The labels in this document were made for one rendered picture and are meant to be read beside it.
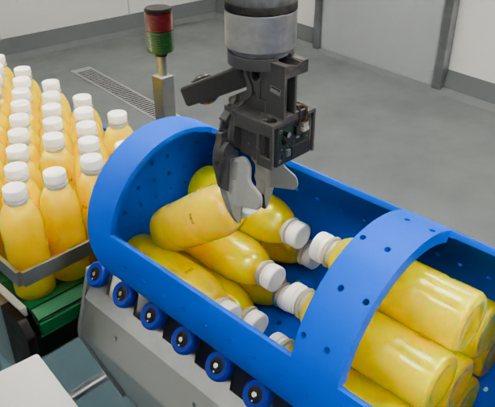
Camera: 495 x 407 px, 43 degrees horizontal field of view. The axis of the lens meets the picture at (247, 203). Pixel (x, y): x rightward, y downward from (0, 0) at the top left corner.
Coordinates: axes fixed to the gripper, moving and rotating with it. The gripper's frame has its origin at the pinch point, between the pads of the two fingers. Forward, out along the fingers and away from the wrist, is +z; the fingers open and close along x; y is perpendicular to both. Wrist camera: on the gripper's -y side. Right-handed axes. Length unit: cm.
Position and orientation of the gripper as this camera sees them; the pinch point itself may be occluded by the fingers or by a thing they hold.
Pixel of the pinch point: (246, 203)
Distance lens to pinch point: 78.5
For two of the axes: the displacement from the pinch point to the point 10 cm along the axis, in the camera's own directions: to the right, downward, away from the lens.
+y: 7.1, 3.6, -6.0
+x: 7.0, -3.7, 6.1
